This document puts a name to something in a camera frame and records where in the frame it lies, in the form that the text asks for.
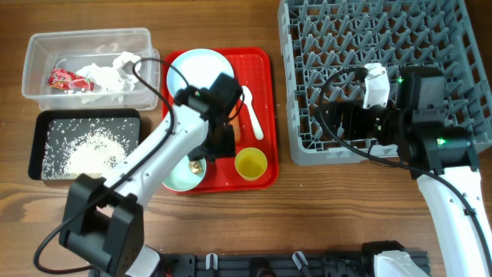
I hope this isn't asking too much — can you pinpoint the brown food scrap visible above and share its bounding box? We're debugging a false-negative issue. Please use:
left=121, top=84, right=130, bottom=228
left=188, top=160, right=204, bottom=175

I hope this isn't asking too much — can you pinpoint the yellow cup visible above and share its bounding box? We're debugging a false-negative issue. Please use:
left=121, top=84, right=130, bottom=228
left=234, top=147, right=268, bottom=182

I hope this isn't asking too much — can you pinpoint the green bowl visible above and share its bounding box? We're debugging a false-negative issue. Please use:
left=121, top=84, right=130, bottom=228
left=163, top=156, right=207, bottom=192

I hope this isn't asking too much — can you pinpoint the white rice pile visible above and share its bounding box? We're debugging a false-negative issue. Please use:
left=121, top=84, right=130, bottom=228
left=41, top=117, right=141, bottom=180

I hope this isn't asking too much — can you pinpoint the white napkin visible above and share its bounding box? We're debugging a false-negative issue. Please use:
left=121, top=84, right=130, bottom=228
left=76, top=52, right=141, bottom=104

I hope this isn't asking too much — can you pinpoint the red snack wrapper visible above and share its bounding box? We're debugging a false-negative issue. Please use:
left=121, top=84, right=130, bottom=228
left=48, top=68, right=95, bottom=91

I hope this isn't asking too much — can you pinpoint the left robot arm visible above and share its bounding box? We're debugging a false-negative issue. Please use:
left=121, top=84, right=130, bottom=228
left=58, top=74, right=242, bottom=276

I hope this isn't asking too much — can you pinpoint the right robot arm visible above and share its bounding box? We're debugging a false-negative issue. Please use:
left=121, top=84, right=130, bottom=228
left=314, top=63, right=491, bottom=276

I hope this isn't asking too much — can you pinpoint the grey dishwasher rack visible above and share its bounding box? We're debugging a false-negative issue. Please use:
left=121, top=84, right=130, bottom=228
left=278, top=0, right=491, bottom=165

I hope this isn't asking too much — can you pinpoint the orange carrot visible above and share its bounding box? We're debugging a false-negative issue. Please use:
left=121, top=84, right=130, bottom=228
left=229, top=107, right=241, bottom=143

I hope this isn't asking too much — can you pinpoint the white plastic spoon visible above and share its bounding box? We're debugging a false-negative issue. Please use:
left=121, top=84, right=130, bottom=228
left=241, top=85, right=264, bottom=141

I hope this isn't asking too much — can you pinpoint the red serving tray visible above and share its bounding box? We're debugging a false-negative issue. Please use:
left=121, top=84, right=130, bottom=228
left=162, top=47, right=279, bottom=194

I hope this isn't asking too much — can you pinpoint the light blue plate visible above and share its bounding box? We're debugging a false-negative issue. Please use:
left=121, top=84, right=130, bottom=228
left=171, top=48, right=234, bottom=88

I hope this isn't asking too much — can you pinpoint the black tray bin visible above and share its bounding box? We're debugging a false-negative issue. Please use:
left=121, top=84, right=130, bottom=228
left=28, top=108, right=141, bottom=180

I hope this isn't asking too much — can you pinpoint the clear plastic bin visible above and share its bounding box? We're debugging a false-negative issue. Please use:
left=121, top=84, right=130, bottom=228
left=22, top=28, right=161, bottom=111

